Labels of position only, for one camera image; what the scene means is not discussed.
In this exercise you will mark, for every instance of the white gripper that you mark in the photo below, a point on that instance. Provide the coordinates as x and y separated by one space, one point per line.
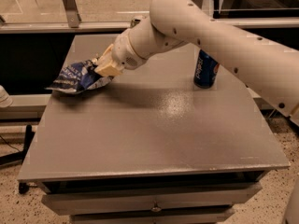
123 55

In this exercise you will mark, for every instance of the blue chip bag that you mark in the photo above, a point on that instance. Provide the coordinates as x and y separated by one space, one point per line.
79 77

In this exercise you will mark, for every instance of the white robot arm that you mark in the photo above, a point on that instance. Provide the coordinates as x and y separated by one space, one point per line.
267 67

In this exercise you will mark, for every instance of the white green soda can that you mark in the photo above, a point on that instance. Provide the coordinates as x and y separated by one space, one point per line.
136 20

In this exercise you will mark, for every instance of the blue Pepsi can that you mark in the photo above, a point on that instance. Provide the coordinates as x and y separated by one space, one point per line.
206 70

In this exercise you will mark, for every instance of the white object at left edge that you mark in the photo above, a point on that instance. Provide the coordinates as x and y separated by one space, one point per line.
5 99

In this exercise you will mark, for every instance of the black stand base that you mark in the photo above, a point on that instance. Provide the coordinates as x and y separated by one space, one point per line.
19 155

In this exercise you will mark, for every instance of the metal drawer knob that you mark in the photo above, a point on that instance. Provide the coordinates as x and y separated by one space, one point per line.
156 208

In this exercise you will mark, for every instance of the lower grey cabinet drawer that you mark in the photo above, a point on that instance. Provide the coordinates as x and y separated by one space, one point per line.
192 215

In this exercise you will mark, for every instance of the grey cabinet drawer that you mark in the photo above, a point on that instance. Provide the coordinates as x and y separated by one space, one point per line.
144 199
192 215

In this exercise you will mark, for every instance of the left metal railing bracket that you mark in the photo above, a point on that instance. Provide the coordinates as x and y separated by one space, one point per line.
72 15

